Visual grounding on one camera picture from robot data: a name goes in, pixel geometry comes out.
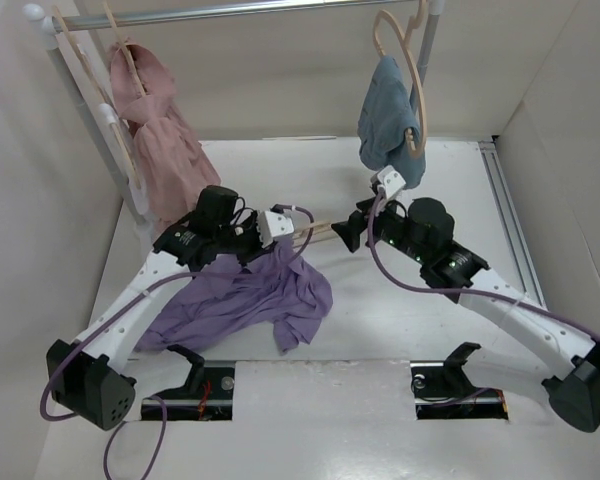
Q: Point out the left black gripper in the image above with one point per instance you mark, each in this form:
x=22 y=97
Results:
x=257 y=249

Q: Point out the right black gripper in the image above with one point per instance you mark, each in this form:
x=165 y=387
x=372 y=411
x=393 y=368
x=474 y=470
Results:
x=350 y=230

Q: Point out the purple t shirt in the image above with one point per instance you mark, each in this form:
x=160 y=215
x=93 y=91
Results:
x=279 y=287

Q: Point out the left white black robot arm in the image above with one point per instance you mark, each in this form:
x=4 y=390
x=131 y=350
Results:
x=89 y=375

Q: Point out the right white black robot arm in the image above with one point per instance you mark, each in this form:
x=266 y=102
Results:
x=564 y=368

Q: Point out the wooden hanger with pink dress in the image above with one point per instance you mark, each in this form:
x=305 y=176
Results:
x=121 y=45

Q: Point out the pink dress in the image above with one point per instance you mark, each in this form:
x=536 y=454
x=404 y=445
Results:
x=168 y=153

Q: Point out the blue garment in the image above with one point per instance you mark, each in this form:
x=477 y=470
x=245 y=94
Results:
x=386 y=116

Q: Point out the white clothes rack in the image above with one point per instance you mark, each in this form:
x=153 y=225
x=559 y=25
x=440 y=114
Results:
x=416 y=42

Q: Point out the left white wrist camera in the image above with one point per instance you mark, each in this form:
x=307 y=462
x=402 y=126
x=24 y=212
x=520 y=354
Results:
x=271 y=226

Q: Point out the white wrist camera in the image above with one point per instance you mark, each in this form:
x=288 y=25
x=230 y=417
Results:
x=388 y=183
x=271 y=226

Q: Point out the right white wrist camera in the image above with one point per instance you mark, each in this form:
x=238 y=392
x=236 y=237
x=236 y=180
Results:
x=388 y=183

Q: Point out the aluminium rail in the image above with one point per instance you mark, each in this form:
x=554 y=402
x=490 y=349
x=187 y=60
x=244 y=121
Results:
x=513 y=231

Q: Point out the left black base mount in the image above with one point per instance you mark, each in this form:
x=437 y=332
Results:
x=207 y=392

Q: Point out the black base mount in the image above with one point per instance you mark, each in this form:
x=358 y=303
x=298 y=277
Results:
x=207 y=392
x=442 y=390

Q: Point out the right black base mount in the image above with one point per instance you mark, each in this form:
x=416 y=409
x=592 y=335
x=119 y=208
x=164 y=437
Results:
x=442 y=390

